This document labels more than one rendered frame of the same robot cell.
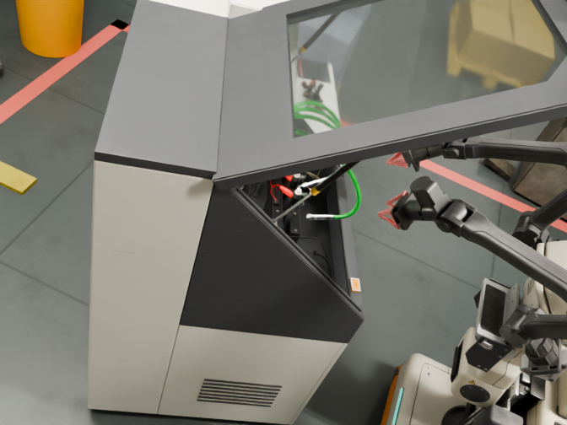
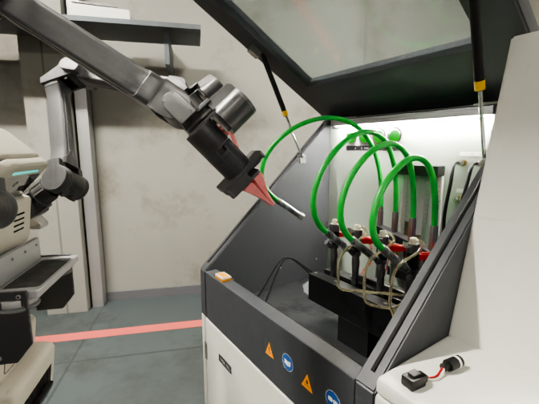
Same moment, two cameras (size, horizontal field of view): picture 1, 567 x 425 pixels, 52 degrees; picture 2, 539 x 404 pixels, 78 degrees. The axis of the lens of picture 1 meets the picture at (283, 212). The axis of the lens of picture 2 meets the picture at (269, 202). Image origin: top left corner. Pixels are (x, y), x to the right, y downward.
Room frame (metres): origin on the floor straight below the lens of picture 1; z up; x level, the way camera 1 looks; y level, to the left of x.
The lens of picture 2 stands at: (2.23, -0.47, 1.34)
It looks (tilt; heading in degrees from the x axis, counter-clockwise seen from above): 9 degrees down; 163
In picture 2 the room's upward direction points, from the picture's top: straight up
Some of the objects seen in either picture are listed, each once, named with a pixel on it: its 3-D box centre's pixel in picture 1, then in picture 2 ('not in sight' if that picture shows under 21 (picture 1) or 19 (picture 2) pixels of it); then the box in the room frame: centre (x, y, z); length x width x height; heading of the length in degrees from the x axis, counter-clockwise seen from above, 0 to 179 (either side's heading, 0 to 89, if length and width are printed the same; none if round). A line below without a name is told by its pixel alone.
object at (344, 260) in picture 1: (340, 249); (264, 336); (1.48, -0.25, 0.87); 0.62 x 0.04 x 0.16; 17
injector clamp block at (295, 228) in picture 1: (280, 209); (365, 315); (1.52, 0.01, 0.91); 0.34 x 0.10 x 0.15; 17
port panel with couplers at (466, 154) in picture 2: not in sight; (474, 199); (1.56, 0.30, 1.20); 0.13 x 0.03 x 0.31; 17
